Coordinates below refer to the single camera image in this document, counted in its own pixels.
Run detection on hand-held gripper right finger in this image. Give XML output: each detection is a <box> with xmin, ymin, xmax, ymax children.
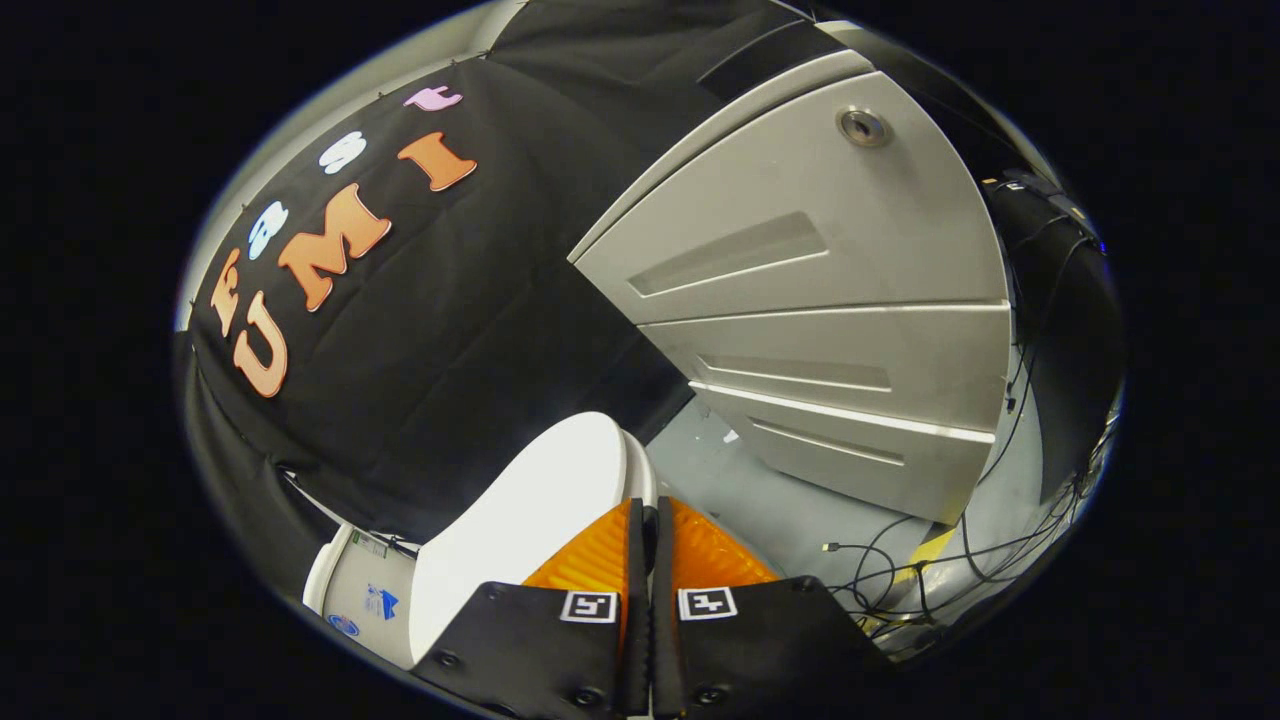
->
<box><xmin>650</xmin><ymin>495</ymin><xmax>898</xmax><ymax>720</ymax></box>

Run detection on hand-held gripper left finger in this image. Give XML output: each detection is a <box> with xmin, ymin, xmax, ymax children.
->
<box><xmin>412</xmin><ymin>497</ymin><xmax>651</xmax><ymax>720</ymax></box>

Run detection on yellow floor tape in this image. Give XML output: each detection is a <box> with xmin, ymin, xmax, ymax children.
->
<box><xmin>868</xmin><ymin>525</ymin><xmax>958</xmax><ymax>636</ymax></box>

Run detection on black backdrop cloth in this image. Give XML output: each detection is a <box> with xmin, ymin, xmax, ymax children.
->
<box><xmin>175</xmin><ymin>0</ymin><xmax>1126</xmax><ymax>601</ymax></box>

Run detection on white drawer cabinet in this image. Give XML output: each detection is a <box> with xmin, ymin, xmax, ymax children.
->
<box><xmin>567</xmin><ymin>20</ymin><xmax>1013</xmax><ymax>526</ymax></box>

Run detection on black floor cables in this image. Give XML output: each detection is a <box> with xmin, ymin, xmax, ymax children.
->
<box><xmin>820</xmin><ymin>300</ymin><xmax>1119</xmax><ymax>651</ymax></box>

